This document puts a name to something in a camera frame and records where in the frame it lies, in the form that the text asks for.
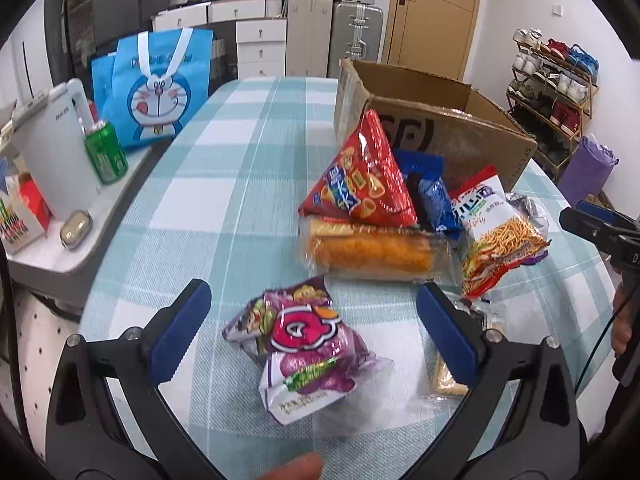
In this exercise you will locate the grey side table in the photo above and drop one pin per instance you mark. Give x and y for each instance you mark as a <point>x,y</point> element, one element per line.
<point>65,270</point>

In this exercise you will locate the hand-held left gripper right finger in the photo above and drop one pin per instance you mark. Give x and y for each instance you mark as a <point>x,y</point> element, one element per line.
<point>447,330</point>

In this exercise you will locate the person's right hand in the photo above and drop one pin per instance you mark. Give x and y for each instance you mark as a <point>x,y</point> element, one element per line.
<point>622,320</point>

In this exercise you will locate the wooden door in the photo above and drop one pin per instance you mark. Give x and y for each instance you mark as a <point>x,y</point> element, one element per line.
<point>440,10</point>

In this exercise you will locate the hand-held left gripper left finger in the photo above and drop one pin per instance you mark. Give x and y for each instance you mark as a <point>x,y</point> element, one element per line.
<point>182,330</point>

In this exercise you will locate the checked tablecloth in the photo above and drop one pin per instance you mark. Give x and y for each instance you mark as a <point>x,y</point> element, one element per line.
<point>240,185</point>

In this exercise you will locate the blue cartoon tote bag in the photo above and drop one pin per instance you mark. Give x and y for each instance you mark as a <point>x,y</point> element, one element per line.
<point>155,95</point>

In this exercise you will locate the long bread packet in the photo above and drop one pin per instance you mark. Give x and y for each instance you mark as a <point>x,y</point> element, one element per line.
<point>375,252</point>

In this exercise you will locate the silver suitcase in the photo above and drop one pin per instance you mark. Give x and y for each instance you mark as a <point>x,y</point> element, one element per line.
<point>355,30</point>

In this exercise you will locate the white appliance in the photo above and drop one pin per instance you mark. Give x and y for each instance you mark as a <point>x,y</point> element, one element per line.
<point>55,160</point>

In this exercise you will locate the brown cardboard box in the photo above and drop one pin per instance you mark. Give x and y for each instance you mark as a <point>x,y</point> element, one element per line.
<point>450,130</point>

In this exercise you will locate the white drawer unit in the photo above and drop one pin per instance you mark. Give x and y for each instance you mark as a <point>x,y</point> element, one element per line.
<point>260,35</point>

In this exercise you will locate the blue cookie packet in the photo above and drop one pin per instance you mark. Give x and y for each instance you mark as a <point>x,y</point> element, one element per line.
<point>436,200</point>

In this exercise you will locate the clear cracker packet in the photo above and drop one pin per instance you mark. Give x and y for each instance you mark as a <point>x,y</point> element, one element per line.
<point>442,385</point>

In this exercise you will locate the person's left hand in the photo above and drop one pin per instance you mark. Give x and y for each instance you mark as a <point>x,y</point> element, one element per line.
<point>295,467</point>

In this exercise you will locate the oval metal tin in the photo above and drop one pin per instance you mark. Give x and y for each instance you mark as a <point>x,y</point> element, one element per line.
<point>76,230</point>

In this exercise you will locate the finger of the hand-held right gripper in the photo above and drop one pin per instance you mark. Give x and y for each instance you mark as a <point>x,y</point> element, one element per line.
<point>585,227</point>
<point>600,210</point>

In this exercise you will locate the dark glass cabinet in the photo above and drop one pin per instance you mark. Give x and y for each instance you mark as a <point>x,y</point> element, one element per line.
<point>70,10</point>

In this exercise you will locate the beige suitcase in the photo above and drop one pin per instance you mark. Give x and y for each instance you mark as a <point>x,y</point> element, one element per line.
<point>310,35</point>

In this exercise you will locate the green drink can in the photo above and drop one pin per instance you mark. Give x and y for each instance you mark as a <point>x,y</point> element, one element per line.
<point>106,152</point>

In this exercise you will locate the colourful printed carton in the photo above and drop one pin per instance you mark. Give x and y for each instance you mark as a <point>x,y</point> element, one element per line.
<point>20,232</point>

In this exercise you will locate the white dotted cushion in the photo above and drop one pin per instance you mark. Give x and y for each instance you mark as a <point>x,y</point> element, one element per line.
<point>40,360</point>

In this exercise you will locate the metal shoe rack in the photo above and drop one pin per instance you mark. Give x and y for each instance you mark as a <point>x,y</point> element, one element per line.
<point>593,95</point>

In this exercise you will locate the white noodle snack bag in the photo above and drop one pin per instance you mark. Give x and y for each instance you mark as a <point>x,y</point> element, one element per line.
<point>495,240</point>

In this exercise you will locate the red triangular snack bag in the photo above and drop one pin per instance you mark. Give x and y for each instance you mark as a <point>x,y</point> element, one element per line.
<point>365,175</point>

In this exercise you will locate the purple snack bag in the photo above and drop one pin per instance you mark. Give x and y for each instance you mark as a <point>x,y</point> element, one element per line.
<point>310,340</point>

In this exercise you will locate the dark grey refrigerator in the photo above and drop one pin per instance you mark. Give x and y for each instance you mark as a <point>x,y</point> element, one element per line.
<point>125,0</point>

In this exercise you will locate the rows of shoes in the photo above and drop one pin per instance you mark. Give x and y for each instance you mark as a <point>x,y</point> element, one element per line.
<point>565,85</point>

